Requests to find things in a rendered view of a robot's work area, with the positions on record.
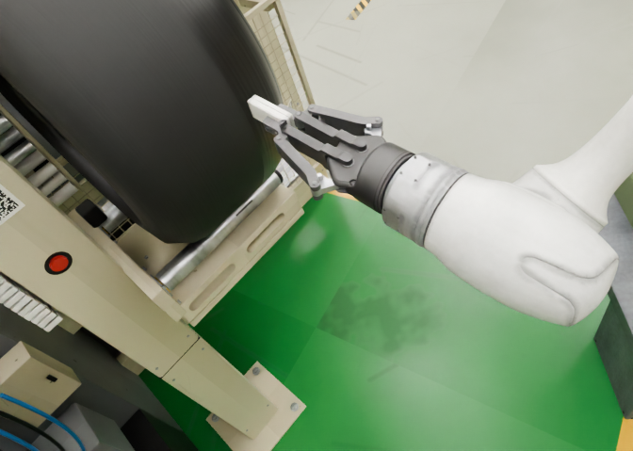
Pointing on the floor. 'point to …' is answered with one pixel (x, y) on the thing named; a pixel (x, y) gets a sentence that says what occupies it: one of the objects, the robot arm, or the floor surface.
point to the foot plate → (278, 393)
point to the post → (119, 307)
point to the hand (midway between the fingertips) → (271, 115)
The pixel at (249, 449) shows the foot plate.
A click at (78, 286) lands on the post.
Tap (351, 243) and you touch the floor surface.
